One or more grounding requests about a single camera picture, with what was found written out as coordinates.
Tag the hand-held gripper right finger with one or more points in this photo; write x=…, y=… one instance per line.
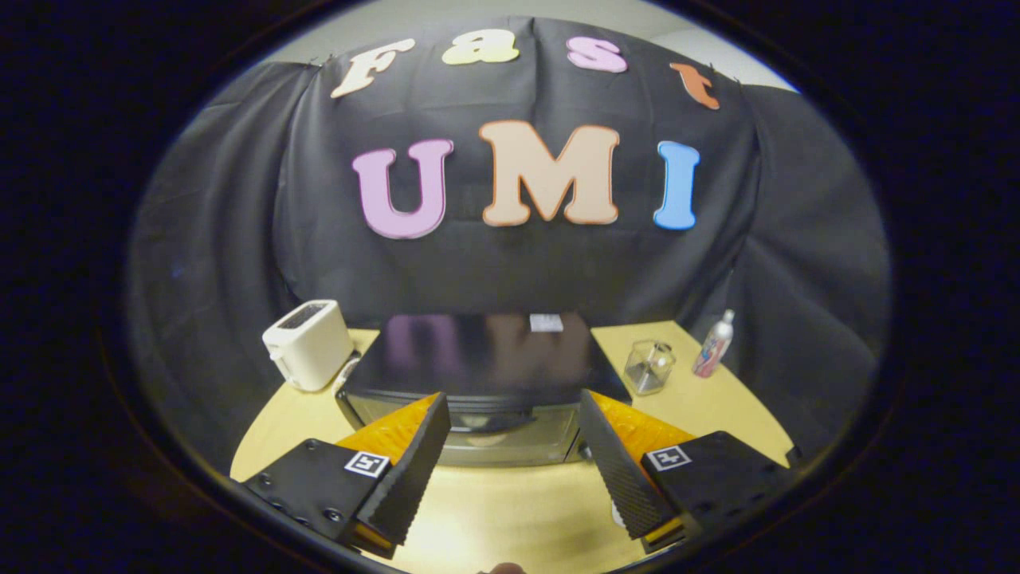
x=617, y=466

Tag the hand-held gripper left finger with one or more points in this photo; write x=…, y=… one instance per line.
x=414, y=466

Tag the black toaster oven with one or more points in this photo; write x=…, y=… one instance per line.
x=478, y=359

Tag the white bread toaster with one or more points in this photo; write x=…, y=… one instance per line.
x=307, y=347

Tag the clear glass container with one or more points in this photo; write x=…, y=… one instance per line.
x=649, y=368

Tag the silver and pink spray bottle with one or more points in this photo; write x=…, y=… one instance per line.
x=713, y=347

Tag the black backdrop cloth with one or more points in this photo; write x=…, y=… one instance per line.
x=494, y=271

